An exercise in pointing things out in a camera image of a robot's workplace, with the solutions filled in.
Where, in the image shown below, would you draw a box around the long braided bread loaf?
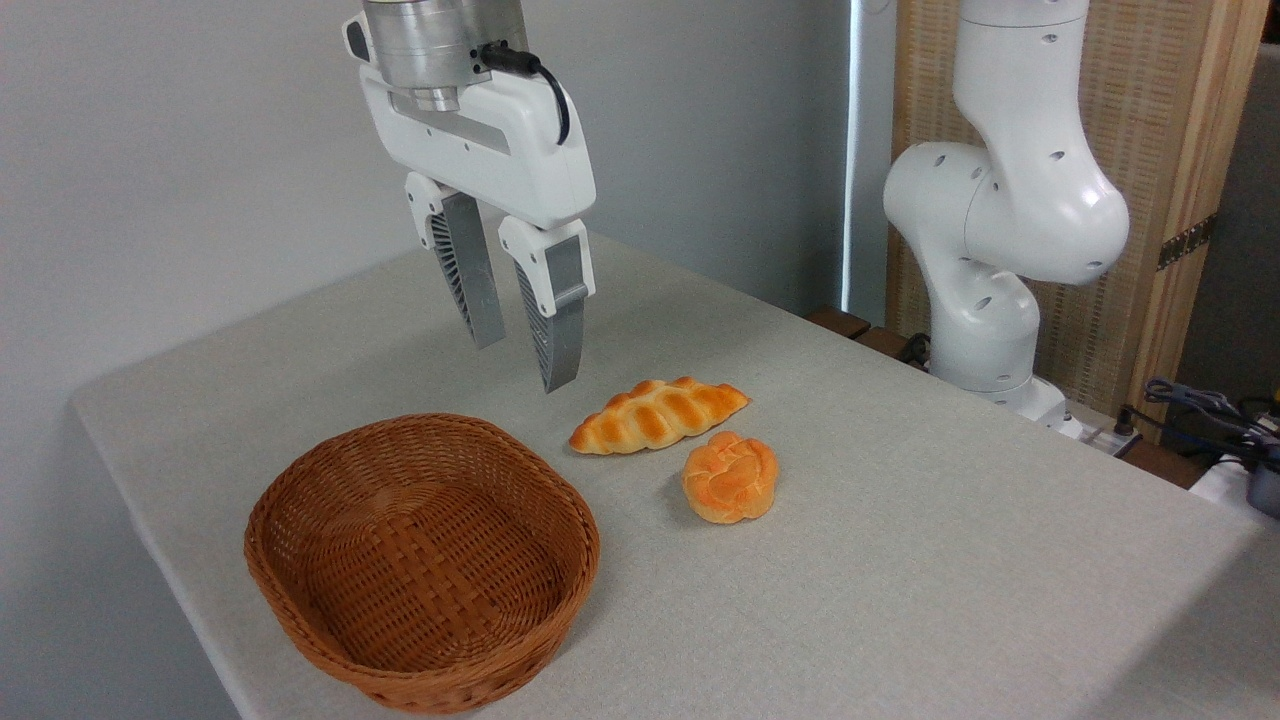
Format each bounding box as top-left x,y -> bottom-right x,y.
568,376 -> 751,457

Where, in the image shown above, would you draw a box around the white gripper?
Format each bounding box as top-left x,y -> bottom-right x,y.
358,62 -> 598,395

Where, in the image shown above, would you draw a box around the round knotted bread roll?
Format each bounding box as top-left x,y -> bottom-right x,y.
681,431 -> 781,526

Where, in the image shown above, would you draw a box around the dark tangled cables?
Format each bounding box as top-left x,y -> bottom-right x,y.
1143,377 -> 1280,463

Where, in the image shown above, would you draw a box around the brown wicker basket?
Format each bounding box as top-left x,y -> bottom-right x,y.
243,412 -> 602,716

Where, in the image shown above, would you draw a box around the black metal hinge bracket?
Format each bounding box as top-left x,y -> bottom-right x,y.
1156,212 -> 1218,272

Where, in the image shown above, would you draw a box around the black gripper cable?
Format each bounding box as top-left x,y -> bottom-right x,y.
477,41 -> 573,147

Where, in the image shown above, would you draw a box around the dark brown wooden slats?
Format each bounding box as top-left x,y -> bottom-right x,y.
804,304 -> 933,369

